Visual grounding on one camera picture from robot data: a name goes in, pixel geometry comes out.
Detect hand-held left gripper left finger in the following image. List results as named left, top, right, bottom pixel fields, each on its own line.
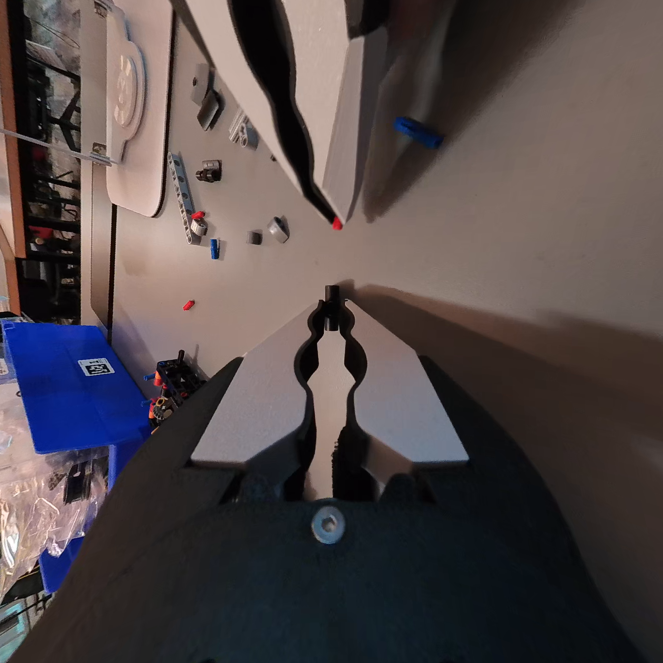
left=191, top=307, right=326, bottom=498

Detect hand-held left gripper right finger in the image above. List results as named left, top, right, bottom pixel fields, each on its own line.
left=339, top=306, right=469, bottom=488

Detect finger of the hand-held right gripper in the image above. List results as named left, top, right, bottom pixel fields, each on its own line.
left=185, top=0, right=332, bottom=221
left=259, top=0, right=388, bottom=228

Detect grey lego panel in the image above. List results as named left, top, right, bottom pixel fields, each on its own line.
left=189, top=63, right=215, bottom=104

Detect black curved lego panel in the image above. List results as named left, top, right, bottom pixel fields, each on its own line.
left=196, top=89, right=226, bottom=131

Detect partly built lego vehicle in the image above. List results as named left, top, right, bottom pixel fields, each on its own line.
left=144, top=350, right=209, bottom=433

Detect long blue lego pin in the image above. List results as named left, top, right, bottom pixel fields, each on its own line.
left=393, top=116, right=445, bottom=150

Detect long grey lego beam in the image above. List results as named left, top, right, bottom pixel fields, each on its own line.
left=167, top=151, right=204, bottom=245

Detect grey angled connector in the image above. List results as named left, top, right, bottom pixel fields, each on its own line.
left=228, top=108, right=260, bottom=152

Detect dark shelving unit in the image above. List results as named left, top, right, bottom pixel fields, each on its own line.
left=8, top=0, right=83, bottom=322

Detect blue storage bin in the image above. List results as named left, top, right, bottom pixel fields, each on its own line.
left=0, top=318, right=152, bottom=596

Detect clear plastic bags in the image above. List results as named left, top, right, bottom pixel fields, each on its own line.
left=0, top=448, right=112, bottom=602

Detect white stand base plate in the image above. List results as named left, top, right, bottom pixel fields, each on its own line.
left=105, top=0, right=174, bottom=218

